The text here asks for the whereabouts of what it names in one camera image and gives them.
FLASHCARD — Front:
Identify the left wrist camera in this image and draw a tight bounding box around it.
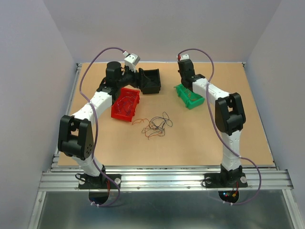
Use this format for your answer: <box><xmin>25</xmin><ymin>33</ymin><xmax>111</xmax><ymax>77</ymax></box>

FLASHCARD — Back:
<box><xmin>123</xmin><ymin>51</ymin><xmax>140</xmax><ymax>72</ymax></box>

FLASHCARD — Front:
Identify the green plastic bin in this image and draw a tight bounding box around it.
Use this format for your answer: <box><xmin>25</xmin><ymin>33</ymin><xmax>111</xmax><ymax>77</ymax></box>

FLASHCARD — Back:
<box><xmin>174</xmin><ymin>84</ymin><xmax>205</xmax><ymax>110</ymax></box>

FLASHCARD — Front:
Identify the black plastic bin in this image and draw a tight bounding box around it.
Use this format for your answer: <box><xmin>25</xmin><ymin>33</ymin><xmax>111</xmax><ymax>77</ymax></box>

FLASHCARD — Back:
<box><xmin>141</xmin><ymin>69</ymin><xmax>161</xmax><ymax>94</ymax></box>

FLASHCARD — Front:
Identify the aluminium left side rail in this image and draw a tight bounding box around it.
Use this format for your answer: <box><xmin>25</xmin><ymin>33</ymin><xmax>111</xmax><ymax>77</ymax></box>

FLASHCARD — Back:
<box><xmin>28</xmin><ymin>63</ymin><xmax>82</xmax><ymax>229</ymax></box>

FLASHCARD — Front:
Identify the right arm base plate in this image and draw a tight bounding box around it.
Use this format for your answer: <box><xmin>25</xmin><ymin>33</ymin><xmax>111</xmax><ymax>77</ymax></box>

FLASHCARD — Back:
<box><xmin>204</xmin><ymin>172</ymin><xmax>248</xmax><ymax>188</ymax></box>

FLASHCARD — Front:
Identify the red plastic bin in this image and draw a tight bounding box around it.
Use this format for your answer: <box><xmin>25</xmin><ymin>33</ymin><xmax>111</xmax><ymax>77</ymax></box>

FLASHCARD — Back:
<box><xmin>111</xmin><ymin>87</ymin><xmax>140</xmax><ymax>122</ymax></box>

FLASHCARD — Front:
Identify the thin wire bundle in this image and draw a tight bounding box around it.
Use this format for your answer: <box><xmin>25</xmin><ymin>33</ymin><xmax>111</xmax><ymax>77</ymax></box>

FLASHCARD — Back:
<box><xmin>132</xmin><ymin>111</ymin><xmax>173</xmax><ymax>140</ymax></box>

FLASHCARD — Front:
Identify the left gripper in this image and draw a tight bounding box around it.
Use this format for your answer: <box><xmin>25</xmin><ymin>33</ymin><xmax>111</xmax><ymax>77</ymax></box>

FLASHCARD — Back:
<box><xmin>117</xmin><ymin>64</ymin><xmax>151</xmax><ymax>90</ymax></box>

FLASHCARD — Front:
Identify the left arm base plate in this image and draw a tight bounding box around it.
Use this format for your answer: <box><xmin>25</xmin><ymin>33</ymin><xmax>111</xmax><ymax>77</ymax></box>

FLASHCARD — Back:
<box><xmin>75</xmin><ymin>173</ymin><xmax>117</xmax><ymax>190</ymax></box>

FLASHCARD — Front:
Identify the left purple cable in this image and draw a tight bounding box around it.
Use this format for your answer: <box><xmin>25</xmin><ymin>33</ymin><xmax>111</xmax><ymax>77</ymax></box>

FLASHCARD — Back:
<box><xmin>79</xmin><ymin>47</ymin><xmax>121</xmax><ymax>208</ymax></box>

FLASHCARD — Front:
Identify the aluminium front rail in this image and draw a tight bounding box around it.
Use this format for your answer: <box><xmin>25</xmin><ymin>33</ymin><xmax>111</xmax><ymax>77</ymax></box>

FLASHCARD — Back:
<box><xmin>39</xmin><ymin>166</ymin><xmax>294</xmax><ymax>192</ymax></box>

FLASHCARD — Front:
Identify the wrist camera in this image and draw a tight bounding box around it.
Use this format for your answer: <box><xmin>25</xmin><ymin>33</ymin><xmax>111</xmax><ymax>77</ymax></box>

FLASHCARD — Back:
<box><xmin>123</xmin><ymin>51</ymin><xmax>140</xmax><ymax>72</ymax></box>
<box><xmin>177</xmin><ymin>54</ymin><xmax>190</xmax><ymax>62</ymax></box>

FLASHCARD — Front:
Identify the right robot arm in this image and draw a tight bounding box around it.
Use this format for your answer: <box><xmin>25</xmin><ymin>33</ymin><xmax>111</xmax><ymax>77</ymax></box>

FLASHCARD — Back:
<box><xmin>178</xmin><ymin>55</ymin><xmax>248</xmax><ymax>188</ymax></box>

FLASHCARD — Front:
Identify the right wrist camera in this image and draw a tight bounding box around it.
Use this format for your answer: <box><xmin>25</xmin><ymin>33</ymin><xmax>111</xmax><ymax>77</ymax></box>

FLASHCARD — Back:
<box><xmin>177</xmin><ymin>54</ymin><xmax>190</xmax><ymax>62</ymax></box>

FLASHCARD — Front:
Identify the aluminium rail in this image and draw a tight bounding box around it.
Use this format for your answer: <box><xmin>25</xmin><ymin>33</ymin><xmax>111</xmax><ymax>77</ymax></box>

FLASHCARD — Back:
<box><xmin>39</xmin><ymin>166</ymin><xmax>294</xmax><ymax>192</ymax></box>
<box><xmin>28</xmin><ymin>63</ymin><xmax>82</xmax><ymax>229</ymax></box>

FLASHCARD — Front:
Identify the orange wire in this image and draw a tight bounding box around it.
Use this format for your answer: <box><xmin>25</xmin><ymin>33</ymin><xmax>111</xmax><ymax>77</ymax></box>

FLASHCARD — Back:
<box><xmin>182</xmin><ymin>88</ymin><xmax>198</xmax><ymax>102</ymax></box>

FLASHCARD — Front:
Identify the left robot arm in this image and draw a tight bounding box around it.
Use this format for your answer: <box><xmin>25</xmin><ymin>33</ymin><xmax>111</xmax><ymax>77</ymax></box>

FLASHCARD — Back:
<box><xmin>58</xmin><ymin>62</ymin><xmax>149</xmax><ymax>188</ymax></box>

